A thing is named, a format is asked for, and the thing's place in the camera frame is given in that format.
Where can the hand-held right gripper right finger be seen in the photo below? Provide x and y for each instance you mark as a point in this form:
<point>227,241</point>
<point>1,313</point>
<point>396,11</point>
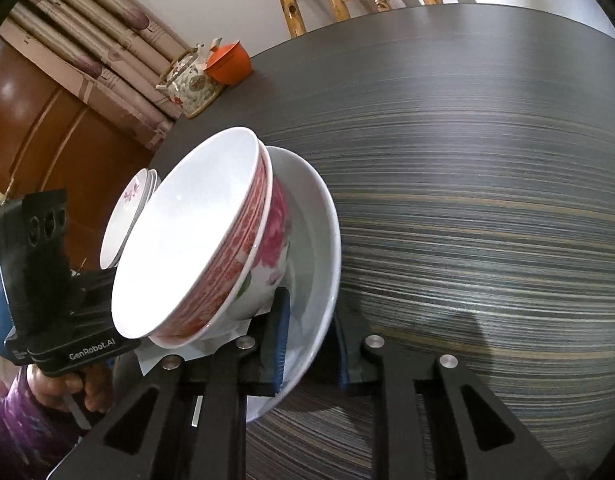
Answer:
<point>340,355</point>

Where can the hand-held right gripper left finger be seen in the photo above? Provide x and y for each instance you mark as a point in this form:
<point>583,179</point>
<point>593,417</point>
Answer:
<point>281,335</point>

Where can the small floral white bowl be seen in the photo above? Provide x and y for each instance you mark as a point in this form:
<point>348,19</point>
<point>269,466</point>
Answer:
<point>275,245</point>

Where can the blue-rimmed floral plate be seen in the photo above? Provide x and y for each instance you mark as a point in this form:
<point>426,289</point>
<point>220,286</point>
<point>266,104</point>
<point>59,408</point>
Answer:
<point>125,220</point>

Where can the large white bowl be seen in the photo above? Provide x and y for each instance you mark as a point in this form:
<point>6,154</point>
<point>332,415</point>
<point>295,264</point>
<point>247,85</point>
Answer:
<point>317,220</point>

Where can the small red patterned bowl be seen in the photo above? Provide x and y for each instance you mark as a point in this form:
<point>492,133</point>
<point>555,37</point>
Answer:
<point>187,230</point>

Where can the person's left forearm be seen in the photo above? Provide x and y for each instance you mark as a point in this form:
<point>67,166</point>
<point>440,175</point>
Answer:
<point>17,430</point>

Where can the person's left hand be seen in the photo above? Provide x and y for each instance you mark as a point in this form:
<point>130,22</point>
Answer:
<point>52,390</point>

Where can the brown wooden door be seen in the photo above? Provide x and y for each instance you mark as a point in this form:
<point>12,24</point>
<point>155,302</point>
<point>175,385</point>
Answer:
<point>42,135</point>

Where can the pink floral white plate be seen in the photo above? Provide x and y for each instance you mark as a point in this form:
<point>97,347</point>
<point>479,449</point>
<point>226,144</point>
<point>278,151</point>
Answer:
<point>151,182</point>

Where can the beige striped curtain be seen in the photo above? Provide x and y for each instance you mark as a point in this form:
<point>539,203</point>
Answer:
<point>102,45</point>

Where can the floral ceramic teapot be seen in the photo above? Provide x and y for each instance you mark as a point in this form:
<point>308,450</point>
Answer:
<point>192,85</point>

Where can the orange lidded cup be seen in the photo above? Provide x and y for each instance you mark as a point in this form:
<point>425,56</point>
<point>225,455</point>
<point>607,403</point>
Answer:
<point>230,65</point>

